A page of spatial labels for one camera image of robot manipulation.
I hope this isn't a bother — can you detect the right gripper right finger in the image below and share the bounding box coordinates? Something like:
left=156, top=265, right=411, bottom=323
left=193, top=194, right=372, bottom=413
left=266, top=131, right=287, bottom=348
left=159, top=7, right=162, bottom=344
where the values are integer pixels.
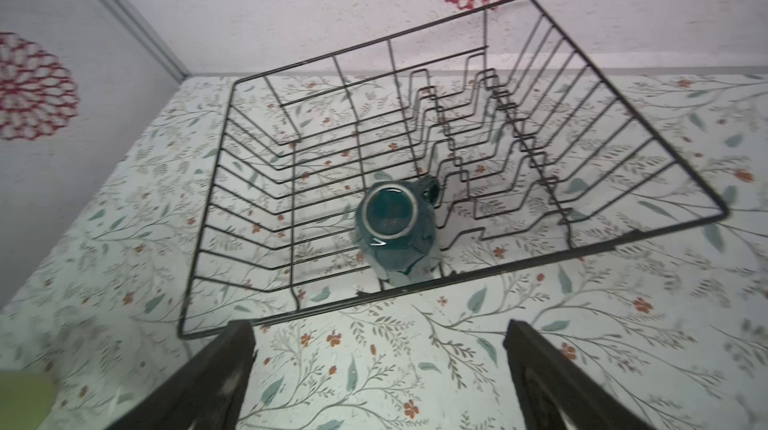
left=504, top=320, right=649, bottom=429

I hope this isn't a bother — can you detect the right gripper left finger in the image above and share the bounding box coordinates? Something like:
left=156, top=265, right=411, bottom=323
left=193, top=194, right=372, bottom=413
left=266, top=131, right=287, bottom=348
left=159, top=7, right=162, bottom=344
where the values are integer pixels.
left=110, top=321, right=256, bottom=429

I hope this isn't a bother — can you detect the light green mug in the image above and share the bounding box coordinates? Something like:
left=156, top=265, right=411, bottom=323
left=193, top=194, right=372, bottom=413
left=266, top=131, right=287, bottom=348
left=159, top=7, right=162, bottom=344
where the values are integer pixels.
left=1, top=371, right=57, bottom=430

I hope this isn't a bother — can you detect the dark green mug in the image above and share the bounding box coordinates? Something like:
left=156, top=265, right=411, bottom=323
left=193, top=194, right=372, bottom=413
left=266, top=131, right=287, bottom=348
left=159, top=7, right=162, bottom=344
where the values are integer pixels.
left=352, top=175, right=441, bottom=287

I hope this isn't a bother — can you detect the black wire dish rack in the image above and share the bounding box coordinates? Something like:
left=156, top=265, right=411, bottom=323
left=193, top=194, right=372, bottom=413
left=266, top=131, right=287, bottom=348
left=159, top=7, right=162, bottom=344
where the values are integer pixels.
left=177, top=0, right=729, bottom=340

